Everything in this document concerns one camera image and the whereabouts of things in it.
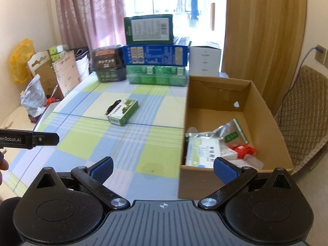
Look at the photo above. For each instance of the red snack packet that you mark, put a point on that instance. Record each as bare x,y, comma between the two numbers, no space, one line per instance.
243,150

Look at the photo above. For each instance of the black instant noodle bowl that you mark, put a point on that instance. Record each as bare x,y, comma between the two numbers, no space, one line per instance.
108,63

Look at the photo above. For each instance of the checkered tablecloth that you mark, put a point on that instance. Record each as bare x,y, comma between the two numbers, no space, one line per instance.
146,151

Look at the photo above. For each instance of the yellow plastic bag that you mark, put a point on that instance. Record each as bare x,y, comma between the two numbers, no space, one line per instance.
18,59

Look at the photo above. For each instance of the person left hand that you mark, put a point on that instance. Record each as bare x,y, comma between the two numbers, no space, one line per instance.
4,165

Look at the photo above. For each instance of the brown cardboard box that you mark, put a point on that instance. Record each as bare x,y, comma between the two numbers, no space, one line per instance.
225,112

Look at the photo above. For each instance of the blue carton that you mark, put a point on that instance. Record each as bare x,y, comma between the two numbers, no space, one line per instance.
158,54

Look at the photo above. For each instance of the dark green carton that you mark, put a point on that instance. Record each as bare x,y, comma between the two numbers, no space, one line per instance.
149,29

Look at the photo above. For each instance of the clear plastic bag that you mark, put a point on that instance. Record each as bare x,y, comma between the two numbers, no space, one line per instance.
33,98

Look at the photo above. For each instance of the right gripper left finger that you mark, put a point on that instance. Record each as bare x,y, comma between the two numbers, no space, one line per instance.
92,178

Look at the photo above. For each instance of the white laundry basket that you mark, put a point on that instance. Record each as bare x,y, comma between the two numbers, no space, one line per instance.
82,56

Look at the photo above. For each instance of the wall power socket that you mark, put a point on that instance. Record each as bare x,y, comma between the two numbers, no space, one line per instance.
321,55

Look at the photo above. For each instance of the silver foil leaf pouch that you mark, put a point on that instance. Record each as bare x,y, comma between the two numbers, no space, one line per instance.
230,133

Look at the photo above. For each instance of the white tall box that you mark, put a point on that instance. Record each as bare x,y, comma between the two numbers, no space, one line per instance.
204,58

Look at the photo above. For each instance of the green wrapped carton pack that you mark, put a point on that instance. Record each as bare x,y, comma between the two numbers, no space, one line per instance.
157,75

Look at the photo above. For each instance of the pink curtain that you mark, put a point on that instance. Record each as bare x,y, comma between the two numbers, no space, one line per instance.
91,23

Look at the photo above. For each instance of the cardboard boxes pile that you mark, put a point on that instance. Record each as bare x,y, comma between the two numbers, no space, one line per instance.
57,78

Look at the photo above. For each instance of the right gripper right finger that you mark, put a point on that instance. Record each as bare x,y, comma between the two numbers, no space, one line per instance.
234,180

